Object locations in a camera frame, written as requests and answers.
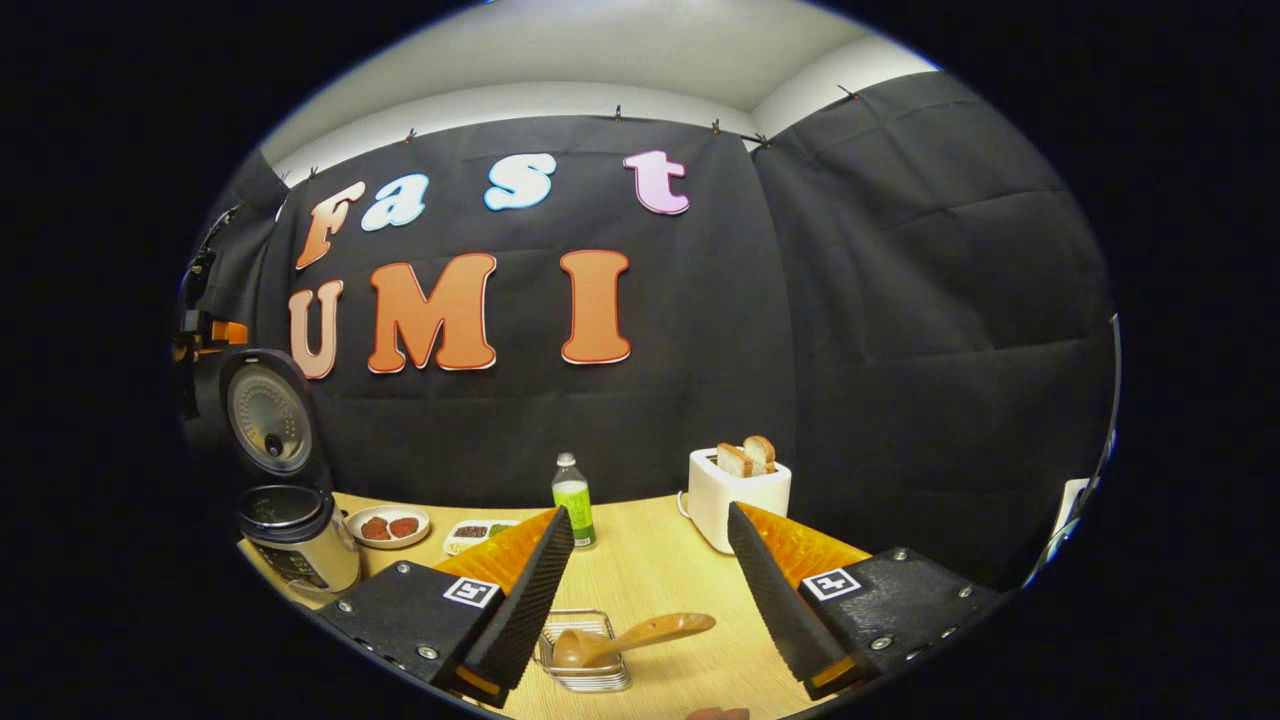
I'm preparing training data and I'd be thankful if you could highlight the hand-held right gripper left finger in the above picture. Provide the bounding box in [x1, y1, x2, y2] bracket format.
[315, 505, 577, 709]

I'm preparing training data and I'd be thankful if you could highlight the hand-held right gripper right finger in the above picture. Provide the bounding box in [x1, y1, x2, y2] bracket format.
[727, 502, 1006, 701]

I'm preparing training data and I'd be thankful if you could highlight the metal wire chopstick holder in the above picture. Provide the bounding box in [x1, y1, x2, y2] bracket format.
[535, 609, 633, 694]

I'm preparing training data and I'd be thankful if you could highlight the wooden spoon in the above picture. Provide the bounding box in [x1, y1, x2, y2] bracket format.
[552, 613, 717, 669]

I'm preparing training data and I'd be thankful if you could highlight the grey rice cooker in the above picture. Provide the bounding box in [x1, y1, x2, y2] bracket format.
[195, 347, 363, 601]

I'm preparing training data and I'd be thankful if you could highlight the white divided bean dish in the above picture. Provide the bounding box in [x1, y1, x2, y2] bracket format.
[443, 519, 521, 557]

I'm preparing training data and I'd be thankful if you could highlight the green label plastic bottle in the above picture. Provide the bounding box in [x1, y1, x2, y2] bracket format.
[552, 452, 597, 550]

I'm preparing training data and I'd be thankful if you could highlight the white toaster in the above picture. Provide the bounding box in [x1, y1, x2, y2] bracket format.
[686, 447, 793, 555]

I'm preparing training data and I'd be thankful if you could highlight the white oval plate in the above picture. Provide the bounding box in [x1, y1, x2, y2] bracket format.
[343, 504, 432, 550]

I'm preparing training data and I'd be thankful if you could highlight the black backdrop cloth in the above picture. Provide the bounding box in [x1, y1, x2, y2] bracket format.
[180, 70, 1119, 591]

